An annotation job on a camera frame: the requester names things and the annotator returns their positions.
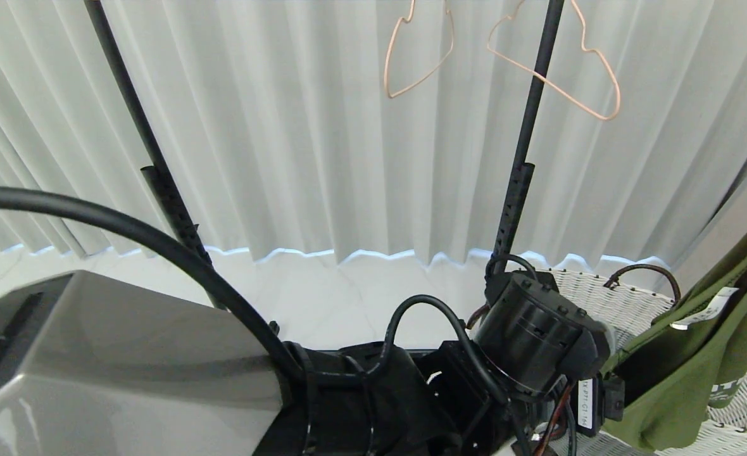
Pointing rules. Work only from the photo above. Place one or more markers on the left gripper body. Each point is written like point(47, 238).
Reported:
point(532, 335)

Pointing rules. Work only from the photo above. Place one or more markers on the green shirt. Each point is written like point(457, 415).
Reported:
point(665, 392)

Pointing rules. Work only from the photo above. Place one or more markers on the pink clothes hanger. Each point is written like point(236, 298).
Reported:
point(615, 95)
point(389, 57)

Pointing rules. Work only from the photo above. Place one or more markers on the white laundry basket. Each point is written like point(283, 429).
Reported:
point(601, 297)

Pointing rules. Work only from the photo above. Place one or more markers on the black clothes rack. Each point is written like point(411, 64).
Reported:
point(114, 57)

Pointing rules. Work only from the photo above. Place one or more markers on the white curtain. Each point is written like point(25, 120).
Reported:
point(316, 126)

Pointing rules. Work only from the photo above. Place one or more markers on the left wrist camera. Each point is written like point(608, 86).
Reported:
point(456, 367)

